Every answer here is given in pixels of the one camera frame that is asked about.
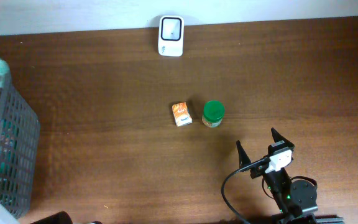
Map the white barcode scanner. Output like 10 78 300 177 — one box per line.
158 16 185 57

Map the grey plastic mesh basket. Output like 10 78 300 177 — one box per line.
0 59 40 219

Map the orange tissue packet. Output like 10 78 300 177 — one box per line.
172 102 193 127

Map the green lid jar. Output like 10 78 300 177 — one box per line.
202 100 225 128

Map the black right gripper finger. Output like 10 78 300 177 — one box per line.
271 128 294 147
236 140 251 169

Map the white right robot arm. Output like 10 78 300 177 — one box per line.
236 128 344 223

